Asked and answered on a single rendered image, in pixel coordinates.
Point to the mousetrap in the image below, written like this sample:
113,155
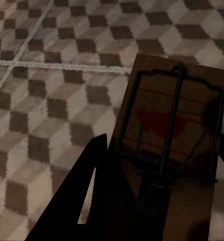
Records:
162,158

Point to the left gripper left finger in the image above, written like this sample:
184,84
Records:
59,220

